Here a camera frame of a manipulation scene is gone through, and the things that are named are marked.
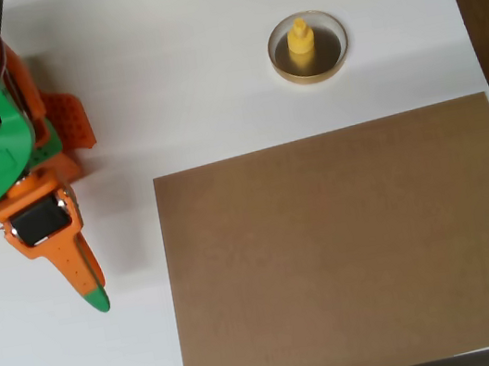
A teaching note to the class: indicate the small yellow figure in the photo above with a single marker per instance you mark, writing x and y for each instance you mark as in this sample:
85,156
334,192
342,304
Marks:
300,42

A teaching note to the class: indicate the orange robot base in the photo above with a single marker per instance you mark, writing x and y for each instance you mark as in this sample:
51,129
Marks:
72,120

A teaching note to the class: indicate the round gold-rimmed dish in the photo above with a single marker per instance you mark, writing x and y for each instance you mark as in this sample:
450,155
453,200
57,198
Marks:
331,55

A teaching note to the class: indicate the brown fibreboard sheet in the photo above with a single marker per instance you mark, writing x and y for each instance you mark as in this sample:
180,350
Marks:
330,248

